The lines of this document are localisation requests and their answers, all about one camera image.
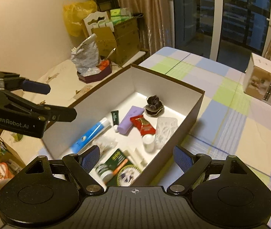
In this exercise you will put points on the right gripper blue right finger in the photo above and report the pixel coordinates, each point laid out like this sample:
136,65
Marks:
183,158

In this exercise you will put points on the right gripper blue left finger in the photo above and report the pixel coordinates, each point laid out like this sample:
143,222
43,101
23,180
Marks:
90,158

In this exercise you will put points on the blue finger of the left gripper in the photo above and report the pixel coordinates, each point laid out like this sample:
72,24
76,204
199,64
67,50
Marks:
35,87
57,113

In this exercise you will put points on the bag of cotton swabs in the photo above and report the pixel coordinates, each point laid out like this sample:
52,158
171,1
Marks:
105,144

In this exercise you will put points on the green blister card package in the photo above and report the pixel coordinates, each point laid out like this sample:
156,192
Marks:
118,170

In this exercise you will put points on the blue toothpaste tube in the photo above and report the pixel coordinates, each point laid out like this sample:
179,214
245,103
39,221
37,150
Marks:
89,135

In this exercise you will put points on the clear box of floss picks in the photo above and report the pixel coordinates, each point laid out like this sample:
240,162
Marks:
165,128

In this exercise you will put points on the cream plastic hair claw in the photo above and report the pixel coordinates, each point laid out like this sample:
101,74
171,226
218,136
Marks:
136,158

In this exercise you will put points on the red snack packet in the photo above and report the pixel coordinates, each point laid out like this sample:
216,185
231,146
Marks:
143,125

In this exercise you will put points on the purple cleanser tube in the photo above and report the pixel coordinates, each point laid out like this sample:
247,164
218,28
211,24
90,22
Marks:
126,124

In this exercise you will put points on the small black cream tube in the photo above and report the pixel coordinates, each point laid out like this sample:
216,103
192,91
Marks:
115,119

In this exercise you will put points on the white pill bottle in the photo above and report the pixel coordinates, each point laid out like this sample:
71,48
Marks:
148,142

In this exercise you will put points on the checked tablecloth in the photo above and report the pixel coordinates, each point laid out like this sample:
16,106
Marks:
214,114

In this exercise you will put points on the brown cardboard storage box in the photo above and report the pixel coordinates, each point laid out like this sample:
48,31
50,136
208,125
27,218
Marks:
130,87

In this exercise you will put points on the crumpled silver plastic bag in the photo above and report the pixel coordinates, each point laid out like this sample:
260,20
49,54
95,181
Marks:
86,55

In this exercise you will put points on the dark red octagonal tray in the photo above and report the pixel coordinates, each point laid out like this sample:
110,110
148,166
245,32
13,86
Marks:
97,73

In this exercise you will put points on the yellow plastic bag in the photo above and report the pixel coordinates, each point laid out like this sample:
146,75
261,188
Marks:
73,15

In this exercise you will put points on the stacked cardboard boxes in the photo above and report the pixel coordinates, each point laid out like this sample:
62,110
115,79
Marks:
119,33

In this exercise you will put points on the white product carton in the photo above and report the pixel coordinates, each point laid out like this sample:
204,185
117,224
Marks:
257,80

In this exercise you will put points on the beige curtain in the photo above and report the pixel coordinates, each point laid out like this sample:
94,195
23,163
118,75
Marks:
155,25

